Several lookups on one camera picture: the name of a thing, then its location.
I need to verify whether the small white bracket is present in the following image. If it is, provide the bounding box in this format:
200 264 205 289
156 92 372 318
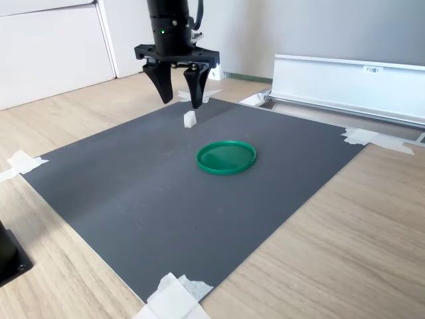
207 64 227 81

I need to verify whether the silver cable duct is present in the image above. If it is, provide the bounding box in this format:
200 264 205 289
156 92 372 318
238 53 425 148

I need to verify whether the black cable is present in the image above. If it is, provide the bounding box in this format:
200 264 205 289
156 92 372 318
193 0 205 33

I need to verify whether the white tape piece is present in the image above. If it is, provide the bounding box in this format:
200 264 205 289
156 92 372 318
130 272 215 319
341 126 416 156
177 88 224 104
0 149 50 182

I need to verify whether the round green lid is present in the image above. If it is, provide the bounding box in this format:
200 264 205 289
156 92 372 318
195 140 258 176

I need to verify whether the white cabinet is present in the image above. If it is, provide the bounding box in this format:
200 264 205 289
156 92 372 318
0 0 118 111

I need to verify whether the dark grey mat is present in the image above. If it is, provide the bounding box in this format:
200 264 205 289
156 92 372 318
21 97 371 305

